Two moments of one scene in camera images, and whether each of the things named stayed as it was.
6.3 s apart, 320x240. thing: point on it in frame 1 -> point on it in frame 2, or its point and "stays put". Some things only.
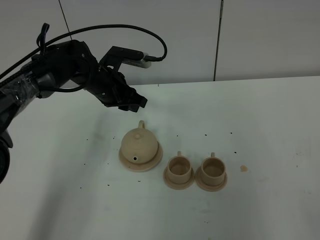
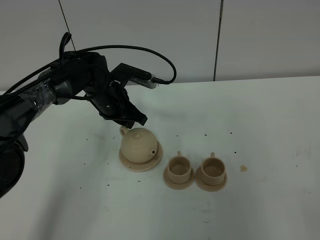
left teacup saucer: [178, 186] stays put
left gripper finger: [136, 98] -> [134, 114]
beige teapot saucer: [143, 167] stays put
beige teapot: [139, 145] stays put
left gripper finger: [128, 105] -> [128, 123]
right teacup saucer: [204, 186] stays put
